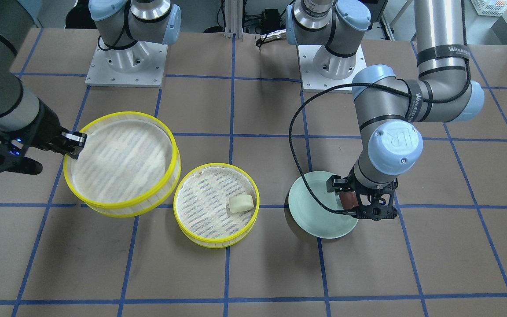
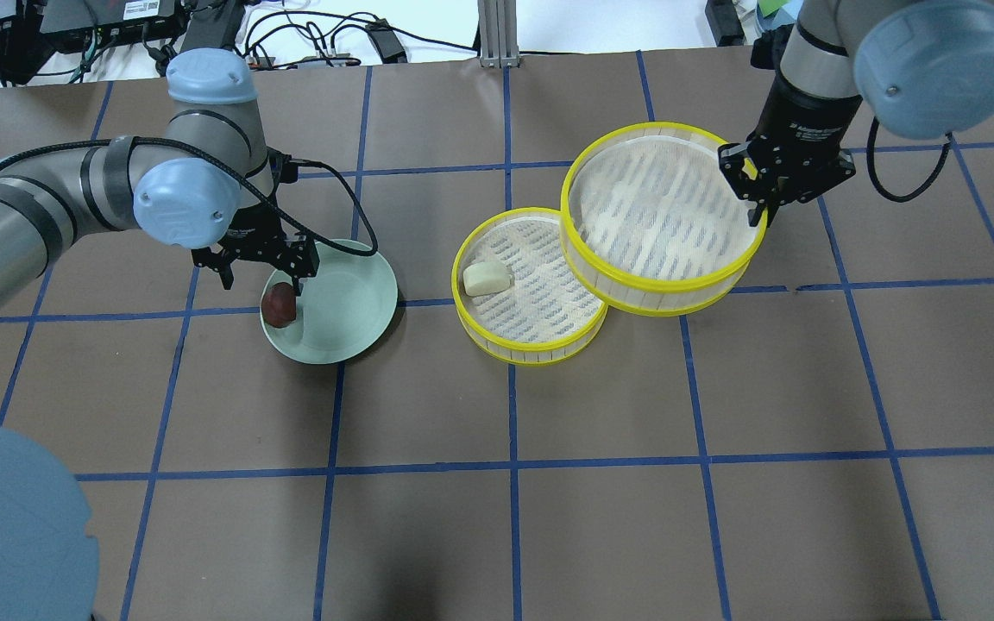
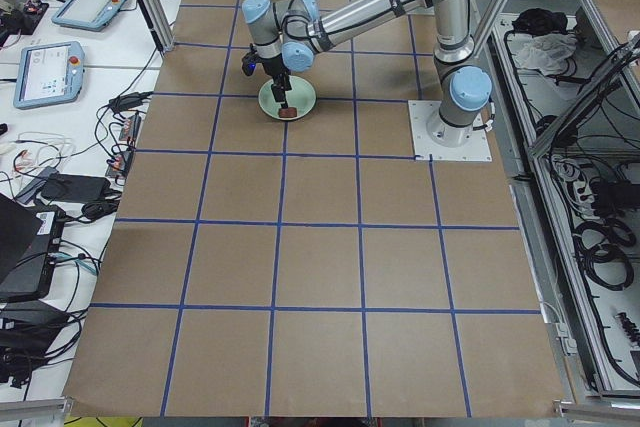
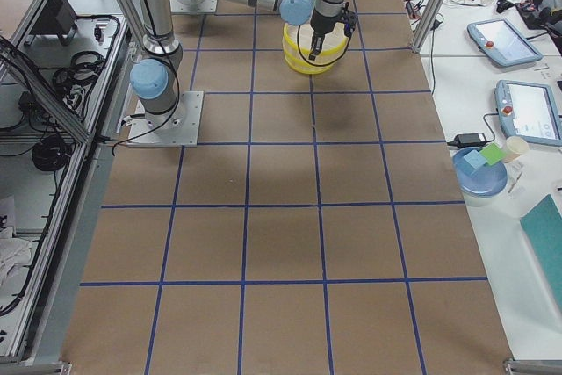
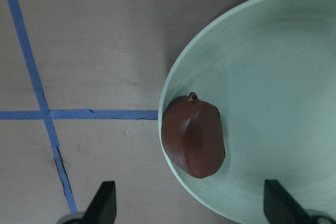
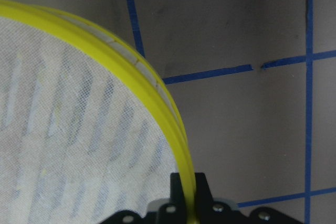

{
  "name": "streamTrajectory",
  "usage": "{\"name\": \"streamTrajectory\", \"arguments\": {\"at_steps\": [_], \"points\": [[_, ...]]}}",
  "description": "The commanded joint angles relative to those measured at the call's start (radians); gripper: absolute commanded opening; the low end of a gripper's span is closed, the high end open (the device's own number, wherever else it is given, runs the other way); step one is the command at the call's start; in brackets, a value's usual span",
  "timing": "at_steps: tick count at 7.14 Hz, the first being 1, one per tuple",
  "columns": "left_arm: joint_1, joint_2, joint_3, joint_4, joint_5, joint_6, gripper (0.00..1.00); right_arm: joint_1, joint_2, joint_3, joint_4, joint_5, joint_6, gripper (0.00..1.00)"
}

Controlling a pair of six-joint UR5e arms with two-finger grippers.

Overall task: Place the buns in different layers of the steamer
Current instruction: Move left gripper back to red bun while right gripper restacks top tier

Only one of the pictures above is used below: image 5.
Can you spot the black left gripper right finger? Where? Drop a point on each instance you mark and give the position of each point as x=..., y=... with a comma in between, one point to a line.
x=280, y=207

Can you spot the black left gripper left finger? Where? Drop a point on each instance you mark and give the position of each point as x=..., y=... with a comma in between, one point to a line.
x=102, y=209

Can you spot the brown steamed bun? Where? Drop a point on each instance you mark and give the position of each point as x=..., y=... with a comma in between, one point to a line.
x=192, y=136

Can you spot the light green plate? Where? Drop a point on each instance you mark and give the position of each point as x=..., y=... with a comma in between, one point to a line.
x=269, y=68

